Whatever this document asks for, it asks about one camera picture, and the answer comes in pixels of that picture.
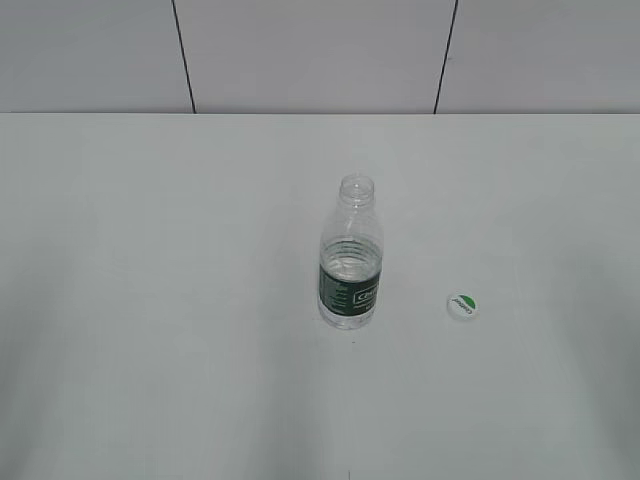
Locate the clear plastic water bottle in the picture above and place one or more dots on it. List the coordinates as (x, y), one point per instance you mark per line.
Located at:
(350, 256)

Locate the white green bottle cap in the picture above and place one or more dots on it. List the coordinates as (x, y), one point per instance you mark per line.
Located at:
(461, 306)

